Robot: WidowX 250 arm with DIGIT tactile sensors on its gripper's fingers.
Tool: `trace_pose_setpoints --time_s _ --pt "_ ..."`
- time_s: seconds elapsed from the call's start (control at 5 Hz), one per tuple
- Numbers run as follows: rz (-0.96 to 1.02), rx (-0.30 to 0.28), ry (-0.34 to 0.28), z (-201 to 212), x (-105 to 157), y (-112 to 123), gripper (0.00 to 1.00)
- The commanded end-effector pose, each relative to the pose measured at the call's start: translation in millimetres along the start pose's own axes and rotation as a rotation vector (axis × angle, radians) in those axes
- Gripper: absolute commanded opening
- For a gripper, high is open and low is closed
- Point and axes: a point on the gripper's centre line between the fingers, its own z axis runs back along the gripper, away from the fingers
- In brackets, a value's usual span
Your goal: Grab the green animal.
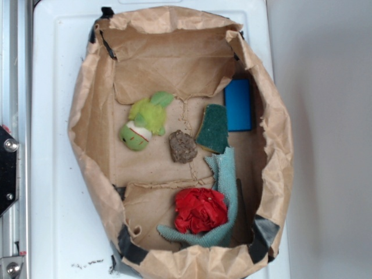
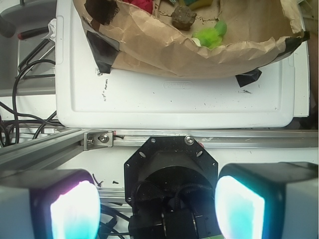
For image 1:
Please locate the green plush animal toy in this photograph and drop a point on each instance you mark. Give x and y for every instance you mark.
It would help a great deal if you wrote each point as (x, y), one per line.
(146, 118)

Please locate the brown paper lined bin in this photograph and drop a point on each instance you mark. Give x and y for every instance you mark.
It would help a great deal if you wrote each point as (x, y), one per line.
(194, 55)

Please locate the grey brown rock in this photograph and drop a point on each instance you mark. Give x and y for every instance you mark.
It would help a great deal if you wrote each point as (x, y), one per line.
(182, 147)

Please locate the green yellow scrub sponge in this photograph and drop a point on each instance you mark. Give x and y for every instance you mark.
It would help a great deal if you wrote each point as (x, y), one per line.
(213, 132)

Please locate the teal microfibre cloth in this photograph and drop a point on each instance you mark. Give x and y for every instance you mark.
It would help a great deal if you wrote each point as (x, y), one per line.
(223, 167)

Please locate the blue rectangular block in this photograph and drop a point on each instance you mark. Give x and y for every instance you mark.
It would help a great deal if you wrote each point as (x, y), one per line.
(237, 100)

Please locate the red crumpled cloth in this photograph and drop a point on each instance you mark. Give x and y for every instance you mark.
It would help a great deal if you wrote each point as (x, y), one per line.
(199, 210)

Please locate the black metal bracket plate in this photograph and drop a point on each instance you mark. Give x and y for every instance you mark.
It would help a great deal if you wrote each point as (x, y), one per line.
(8, 171)

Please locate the aluminium frame rail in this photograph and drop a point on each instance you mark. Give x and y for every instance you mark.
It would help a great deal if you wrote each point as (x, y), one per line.
(15, 108)

